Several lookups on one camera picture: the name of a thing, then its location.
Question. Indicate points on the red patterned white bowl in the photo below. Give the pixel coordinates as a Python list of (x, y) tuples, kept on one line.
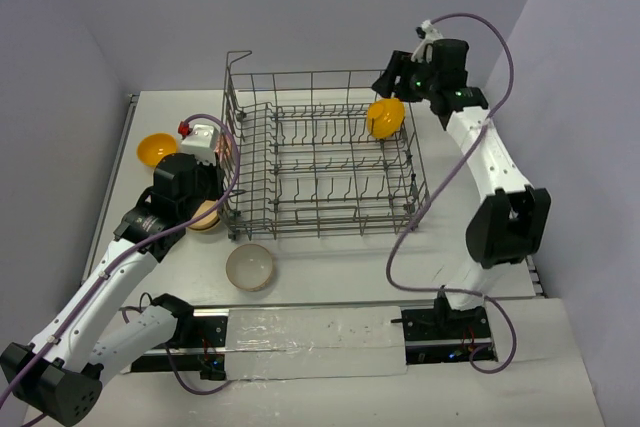
[(224, 149)]

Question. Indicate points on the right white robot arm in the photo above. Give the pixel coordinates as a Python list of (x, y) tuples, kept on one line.
[(509, 223)]

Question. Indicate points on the white striped ceramic bowl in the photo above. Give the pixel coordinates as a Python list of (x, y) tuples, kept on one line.
[(250, 267)]

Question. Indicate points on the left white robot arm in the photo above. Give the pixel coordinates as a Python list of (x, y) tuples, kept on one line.
[(63, 369)]

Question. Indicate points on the large orange plastic bowl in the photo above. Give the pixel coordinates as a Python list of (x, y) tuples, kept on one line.
[(385, 117)]

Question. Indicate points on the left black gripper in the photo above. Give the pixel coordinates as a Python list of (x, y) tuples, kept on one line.
[(211, 183)]

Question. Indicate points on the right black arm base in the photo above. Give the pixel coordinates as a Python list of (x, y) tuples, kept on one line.
[(440, 334)]

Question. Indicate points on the clear plastic tape sheet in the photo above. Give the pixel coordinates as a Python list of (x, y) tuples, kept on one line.
[(310, 343)]

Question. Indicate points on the grey wire dish rack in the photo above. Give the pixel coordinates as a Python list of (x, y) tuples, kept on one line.
[(308, 164)]

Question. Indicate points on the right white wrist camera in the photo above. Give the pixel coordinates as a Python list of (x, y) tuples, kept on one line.
[(427, 34)]

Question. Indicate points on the small orange plastic bowl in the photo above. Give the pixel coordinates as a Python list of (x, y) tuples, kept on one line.
[(155, 147)]

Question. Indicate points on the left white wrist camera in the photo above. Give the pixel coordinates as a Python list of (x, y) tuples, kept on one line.
[(202, 142)]

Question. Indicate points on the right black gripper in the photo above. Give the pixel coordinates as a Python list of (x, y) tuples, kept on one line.
[(400, 64)]

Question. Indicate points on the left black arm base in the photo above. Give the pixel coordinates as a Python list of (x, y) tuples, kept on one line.
[(201, 351)]

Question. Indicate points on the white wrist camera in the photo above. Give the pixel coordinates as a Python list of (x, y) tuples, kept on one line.
[(202, 142), (427, 34)]

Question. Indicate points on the tan ceramic bowl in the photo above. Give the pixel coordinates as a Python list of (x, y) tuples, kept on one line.
[(208, 222)]

